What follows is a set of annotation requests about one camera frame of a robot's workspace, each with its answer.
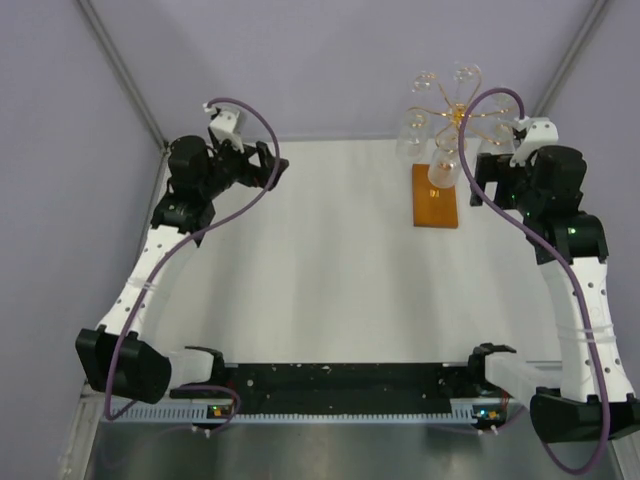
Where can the gold wire glass rack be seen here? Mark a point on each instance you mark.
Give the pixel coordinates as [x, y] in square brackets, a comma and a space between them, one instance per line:
[447, 108]

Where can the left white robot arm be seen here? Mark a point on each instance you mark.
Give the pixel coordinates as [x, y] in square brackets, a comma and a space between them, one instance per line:
[118, 355]

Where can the grey slotted cable duct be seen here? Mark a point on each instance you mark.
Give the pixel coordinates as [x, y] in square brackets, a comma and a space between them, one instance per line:
[209, 412]

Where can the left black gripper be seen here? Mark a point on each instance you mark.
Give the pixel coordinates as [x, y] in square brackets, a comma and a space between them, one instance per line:
[253, 175]

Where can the left aluminium frame post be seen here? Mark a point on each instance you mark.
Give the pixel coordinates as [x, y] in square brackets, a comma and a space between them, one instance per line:
[120, 70]

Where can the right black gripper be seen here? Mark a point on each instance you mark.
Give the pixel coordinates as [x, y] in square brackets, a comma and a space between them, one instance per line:
[493, 168]

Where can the right aluminium frame post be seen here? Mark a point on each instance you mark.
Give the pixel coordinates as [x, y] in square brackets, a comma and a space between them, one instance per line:
[595, 15]

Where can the wine glass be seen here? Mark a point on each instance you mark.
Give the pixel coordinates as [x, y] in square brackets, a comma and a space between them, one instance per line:
[466, 74]
[504, 103]
[497, 138]
[424, 83]
[444, 168]
[413, 135]

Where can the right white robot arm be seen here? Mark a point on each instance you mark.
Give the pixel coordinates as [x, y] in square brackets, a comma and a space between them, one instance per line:
[571, 253]

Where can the aluminium frame post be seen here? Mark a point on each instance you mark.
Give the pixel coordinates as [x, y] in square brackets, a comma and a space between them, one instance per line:
[595, 15]
[120, 70]

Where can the orange wooden rack base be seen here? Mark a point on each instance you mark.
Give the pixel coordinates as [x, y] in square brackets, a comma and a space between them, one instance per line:
[432, 207]

